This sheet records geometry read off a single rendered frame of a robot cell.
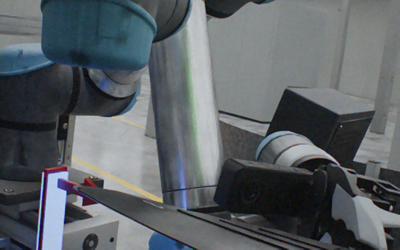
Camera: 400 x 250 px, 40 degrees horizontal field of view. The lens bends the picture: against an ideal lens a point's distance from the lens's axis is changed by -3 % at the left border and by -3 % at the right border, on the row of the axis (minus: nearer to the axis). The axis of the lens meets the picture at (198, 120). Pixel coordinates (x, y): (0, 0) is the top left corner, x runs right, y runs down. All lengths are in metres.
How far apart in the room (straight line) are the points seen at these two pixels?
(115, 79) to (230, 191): 0.53
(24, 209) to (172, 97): 0.43
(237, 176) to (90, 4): 0.22
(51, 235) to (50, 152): 0.52
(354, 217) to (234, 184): 0.12
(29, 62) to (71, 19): 0.62
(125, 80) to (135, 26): 0.64
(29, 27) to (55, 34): 2.01
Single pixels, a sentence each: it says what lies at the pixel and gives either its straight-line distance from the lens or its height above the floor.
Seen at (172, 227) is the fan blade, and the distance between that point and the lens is 0.33.
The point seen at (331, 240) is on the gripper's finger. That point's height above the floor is 1.17.
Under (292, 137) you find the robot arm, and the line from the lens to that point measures 0.69.
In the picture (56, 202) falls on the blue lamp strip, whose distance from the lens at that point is 0.49.
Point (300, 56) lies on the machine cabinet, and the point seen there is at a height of 1.30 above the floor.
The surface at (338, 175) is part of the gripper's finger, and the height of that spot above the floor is 1.22.
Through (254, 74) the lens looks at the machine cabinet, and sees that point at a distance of 10.29.
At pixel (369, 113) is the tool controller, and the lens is 1.14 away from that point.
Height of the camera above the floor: 1.31
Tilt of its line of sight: 8 degrees down
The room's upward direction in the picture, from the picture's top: 8 degrees clockwise
